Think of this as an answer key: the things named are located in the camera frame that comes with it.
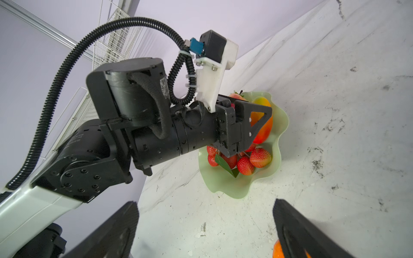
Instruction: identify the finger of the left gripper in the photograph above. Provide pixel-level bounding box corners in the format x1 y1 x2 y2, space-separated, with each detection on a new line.
234 99 272 152

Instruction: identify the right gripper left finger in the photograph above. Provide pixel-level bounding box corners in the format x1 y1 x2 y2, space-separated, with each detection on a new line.
65 202 139 258

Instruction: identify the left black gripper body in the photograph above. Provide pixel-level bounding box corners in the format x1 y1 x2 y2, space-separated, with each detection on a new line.
132 95 247 176

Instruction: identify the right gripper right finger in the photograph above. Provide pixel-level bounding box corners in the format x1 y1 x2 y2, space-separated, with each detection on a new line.
273 199 353 258

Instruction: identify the red yellow fake mango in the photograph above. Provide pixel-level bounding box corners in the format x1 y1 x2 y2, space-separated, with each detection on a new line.
250 96 274 145

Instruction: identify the red fake grape bunch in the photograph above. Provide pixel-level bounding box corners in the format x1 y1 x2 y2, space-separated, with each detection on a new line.
206 143 273 178

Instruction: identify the fake orange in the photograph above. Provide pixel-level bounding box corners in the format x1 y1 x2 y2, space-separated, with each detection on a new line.
272 239 312 258

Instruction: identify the red fake strawberry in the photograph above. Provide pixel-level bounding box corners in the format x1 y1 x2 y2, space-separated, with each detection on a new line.
229 92 247 101

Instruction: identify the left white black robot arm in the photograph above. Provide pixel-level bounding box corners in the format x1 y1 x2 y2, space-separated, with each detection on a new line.
1 58 272 258

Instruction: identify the green scalloped fruit bowl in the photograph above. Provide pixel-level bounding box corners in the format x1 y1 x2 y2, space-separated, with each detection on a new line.
197 91 290 200

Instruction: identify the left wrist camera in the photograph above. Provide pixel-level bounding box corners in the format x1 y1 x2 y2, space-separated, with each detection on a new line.
183 30 239 114

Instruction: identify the white wire basket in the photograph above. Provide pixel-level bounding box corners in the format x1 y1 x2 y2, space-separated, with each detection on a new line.
92 0 142 69

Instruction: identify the left black corrugated cable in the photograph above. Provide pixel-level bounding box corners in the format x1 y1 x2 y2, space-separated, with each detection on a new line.
4 17 197 191

